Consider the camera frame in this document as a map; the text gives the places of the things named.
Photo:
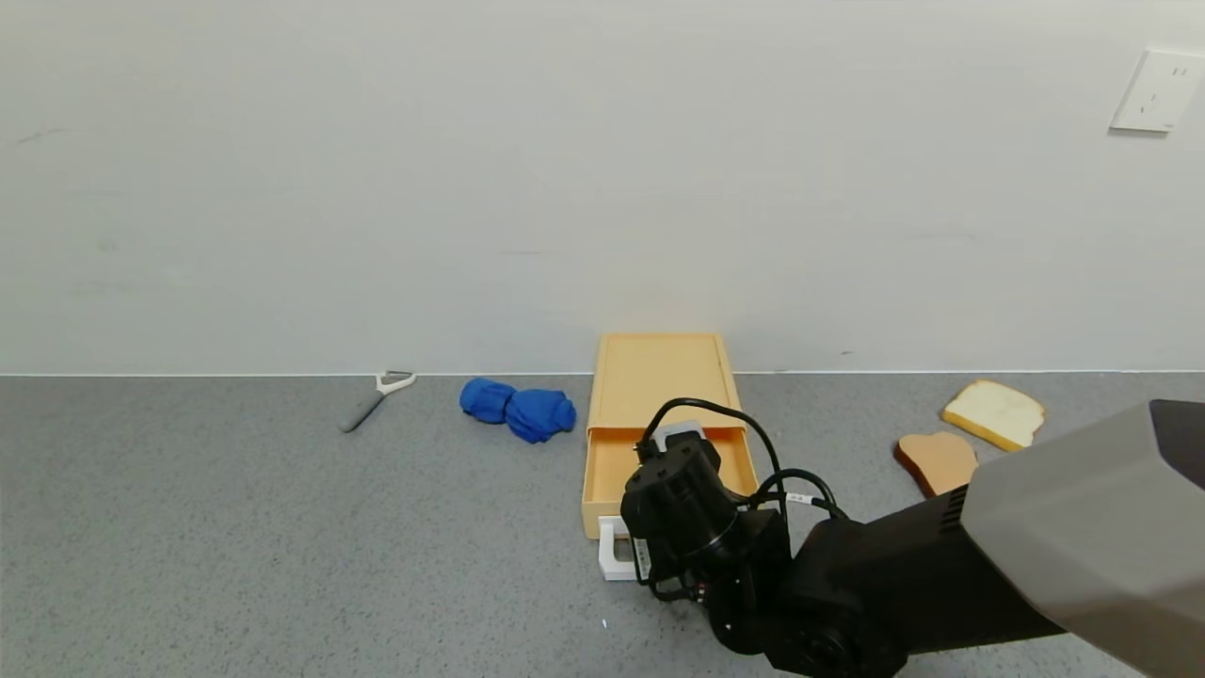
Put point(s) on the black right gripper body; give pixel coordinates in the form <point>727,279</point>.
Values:
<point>642,558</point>

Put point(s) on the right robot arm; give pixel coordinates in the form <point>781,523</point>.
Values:
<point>894,584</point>

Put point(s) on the blue crumpled cloth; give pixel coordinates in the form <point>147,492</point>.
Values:
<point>527,410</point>

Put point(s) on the brown toast slice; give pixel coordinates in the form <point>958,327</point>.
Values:
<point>937,461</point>

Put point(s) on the white bread slice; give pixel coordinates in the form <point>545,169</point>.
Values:
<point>998,414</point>

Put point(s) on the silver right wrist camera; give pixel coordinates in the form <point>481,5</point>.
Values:
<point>680,433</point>

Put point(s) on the white wall socket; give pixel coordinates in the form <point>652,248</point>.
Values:
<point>1158,89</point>

